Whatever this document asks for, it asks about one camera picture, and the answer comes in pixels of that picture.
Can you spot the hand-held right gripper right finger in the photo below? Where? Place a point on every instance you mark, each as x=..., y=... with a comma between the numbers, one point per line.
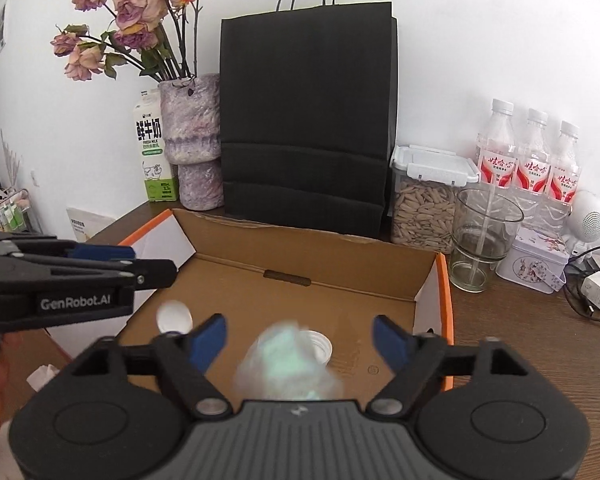
x=390, y=340

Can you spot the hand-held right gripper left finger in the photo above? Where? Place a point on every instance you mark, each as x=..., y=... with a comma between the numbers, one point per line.
x=209, y=336

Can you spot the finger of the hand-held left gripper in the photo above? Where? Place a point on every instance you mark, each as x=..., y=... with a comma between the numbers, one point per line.
x=155, y=274
x=105, y=252

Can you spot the cardboard box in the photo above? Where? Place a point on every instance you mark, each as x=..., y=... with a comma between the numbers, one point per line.
x=260, y=300

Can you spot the clear container of seeds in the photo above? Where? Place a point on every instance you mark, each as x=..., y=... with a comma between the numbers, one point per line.
x=422, y=210

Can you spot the flat white bottle cap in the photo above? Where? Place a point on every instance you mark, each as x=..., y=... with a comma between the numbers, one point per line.
x=172, y=315

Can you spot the threaded white bottle cap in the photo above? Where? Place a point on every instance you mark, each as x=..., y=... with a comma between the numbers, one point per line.
x=321, y=347

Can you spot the white tissue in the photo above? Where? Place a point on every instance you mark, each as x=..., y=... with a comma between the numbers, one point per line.
x=42, y=375

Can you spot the clear acrylic organizer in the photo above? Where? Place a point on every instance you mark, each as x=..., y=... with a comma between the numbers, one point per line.
x=10, y=210

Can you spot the white green milk carton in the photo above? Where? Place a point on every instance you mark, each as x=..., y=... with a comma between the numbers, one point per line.
x=150, y=150

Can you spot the clear glass cup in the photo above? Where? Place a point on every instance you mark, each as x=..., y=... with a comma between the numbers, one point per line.
x=487, y=260

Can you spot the clear glass straw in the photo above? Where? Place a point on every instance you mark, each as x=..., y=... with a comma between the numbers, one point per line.
x=482, y=240

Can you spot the mottled purple vase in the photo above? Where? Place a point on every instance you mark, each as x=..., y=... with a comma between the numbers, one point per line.
x=195, y=130

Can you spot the white printed tin box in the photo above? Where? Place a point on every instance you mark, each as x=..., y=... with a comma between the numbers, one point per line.
x=530, y=265

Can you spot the red label water bottle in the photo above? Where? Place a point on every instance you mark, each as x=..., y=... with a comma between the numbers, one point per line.
x=562, y=180
x=531, y=170
x=497, y=155

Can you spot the black paper bag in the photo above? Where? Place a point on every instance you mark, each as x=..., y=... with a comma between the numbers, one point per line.
x=305, y=110

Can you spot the white round speaker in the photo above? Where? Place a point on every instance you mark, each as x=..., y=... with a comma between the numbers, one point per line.
x=587, y=220

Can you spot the dried pink rose bouquet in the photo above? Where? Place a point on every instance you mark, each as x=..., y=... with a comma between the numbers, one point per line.
x=130, y=10

